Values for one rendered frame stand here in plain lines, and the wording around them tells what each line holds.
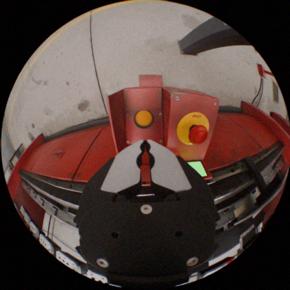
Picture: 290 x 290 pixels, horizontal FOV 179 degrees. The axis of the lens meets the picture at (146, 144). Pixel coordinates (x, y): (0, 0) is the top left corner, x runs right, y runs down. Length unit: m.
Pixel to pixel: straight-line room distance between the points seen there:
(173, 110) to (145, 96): 0.09
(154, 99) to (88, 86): 0.91
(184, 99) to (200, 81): 0.91
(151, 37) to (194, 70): 0.51
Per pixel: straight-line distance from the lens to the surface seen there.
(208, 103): 0.21
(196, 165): 0.25
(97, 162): 0.46
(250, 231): 0.57
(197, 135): 0.18
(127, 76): 0.96
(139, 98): 0.25
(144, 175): 0.21
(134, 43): 1.03
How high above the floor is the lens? 0.95
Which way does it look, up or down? 55 degrees down
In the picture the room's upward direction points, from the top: 179 degrees clockwise
